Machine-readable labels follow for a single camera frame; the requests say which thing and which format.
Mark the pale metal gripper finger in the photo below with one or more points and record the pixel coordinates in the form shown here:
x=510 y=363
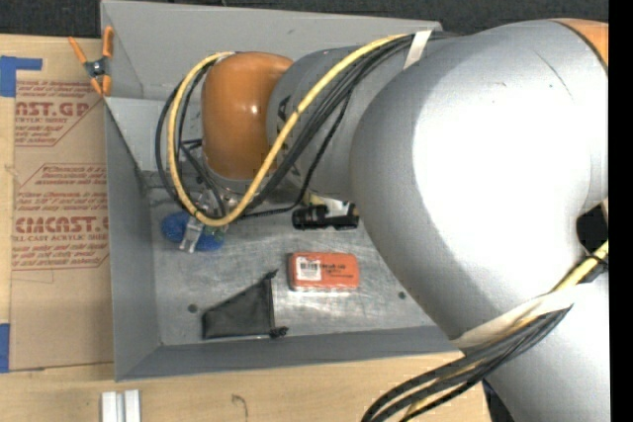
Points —
x=195 y=236
x=185 y=238

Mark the blue ball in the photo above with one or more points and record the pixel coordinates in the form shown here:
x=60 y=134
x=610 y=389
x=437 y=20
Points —
x=170 y=228

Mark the black cloth pouch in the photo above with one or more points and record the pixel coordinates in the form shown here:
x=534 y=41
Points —
x=242 y=313

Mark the orange rectangular packet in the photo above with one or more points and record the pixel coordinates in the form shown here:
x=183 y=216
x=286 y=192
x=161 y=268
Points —
x=324 y=272

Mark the brown cardboard board, red print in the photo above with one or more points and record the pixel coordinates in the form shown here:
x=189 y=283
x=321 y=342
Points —
x=54 y=301

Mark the grey metal bin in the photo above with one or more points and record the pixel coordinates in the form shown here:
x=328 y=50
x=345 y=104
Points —
x=346 y=311

